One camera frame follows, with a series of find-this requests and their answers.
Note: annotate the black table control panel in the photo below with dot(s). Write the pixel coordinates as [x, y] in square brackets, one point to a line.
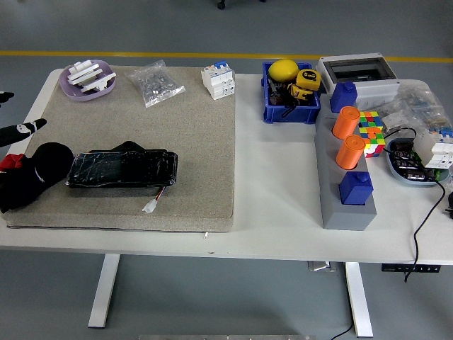
[393, 268]

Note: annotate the black chair wheel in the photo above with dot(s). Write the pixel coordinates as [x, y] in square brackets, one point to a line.
[222, 4]

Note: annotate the orange cylinder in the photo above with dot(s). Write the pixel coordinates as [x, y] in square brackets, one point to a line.
[345, 124]
[348, 154]

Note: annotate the black rag with red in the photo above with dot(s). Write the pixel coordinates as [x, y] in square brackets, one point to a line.
[35, 177]

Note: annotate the white plastic bracket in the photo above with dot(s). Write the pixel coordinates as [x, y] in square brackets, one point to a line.
[99, 82]
[83, 72]

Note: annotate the white circuit breaker assembly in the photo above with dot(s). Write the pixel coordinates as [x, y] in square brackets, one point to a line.
[433, 148]

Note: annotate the metal bracket under table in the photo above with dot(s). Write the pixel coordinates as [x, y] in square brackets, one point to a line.
[320, 266]

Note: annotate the grey-brown mat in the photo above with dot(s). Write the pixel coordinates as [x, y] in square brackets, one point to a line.
[198, 148]

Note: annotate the clear bags of parts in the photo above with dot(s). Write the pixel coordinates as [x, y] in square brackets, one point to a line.
[421, 104]

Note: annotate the white table leg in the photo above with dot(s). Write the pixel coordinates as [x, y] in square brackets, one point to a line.
[357, 301]
[102, 294]

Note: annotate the black plug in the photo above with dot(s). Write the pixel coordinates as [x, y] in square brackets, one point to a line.
[450, 202]

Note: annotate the white circuit breaker blue switch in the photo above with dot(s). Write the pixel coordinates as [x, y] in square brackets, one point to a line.
[217, 83]

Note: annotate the light blue bowl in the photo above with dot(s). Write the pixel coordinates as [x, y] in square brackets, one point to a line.
[396, 173]

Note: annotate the white electrical enclosure box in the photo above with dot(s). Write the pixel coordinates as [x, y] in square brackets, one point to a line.
[375, 88]

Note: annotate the colourful puzzle cube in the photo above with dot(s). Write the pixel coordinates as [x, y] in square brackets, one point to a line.
[371, 134]

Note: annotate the small labelled clear bag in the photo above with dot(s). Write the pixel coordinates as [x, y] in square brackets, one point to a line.
[394, 122]

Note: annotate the purple plastic tray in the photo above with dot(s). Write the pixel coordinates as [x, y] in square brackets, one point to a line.
[76, 95]

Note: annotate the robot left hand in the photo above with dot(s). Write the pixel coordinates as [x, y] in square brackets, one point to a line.
[24, 128]

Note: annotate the yellow lemon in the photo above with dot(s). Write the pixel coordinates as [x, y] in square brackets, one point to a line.
[283, 70]

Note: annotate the yellow black tape measure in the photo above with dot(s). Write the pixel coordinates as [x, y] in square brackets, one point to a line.
[308, 78]
[299, 93]

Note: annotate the grey shape sorter base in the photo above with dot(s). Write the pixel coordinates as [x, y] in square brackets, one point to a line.
[347, 217]

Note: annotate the clear bag of screws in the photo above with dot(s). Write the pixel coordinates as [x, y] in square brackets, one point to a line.
[155, 85]

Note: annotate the blue plastic bin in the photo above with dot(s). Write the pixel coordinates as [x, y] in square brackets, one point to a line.
[290, 115]

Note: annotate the blue block with knob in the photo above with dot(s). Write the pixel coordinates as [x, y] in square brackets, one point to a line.
[343, 97]
[354, 191]

